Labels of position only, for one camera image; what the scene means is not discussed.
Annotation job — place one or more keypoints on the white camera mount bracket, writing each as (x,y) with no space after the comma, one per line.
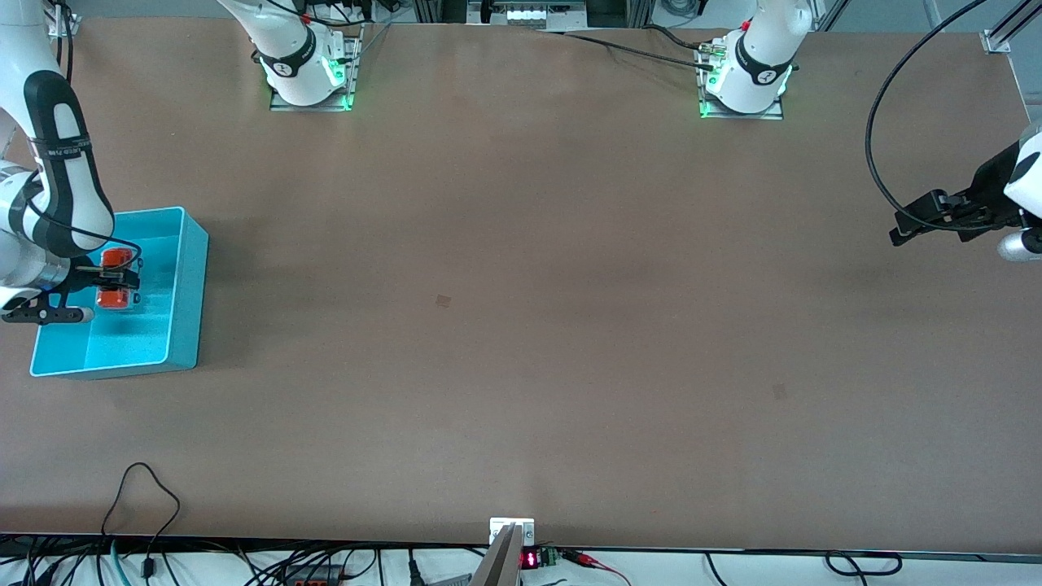
(498,527)

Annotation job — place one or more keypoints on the red digit display module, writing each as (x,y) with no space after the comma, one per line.
(529,560)

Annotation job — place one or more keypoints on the orange toy bus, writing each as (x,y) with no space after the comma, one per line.
(116,257)

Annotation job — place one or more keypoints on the dark equipment rack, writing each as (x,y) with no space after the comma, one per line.
(610,10)

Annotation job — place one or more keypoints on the white rack device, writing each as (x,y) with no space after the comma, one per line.
(529,15)

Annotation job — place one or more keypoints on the grey camera mount bar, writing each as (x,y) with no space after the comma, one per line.
(498,566)

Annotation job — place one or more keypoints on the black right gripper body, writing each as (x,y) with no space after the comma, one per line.
(82,277)

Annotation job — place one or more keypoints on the blue plastic box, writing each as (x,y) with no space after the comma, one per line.
(183,285)

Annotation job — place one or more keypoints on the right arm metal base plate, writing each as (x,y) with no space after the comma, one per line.
(355,65)

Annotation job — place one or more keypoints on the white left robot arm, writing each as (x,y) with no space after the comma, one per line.
(753,73)

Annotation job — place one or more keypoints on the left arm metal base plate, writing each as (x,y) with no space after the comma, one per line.
(765,116)

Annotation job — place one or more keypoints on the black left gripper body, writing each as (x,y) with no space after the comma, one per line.
(987,189)

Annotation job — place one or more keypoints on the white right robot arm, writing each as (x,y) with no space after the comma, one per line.
(81,212)

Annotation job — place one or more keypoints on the aluminium frame corner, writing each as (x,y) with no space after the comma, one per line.
(75,26)
(995,41)

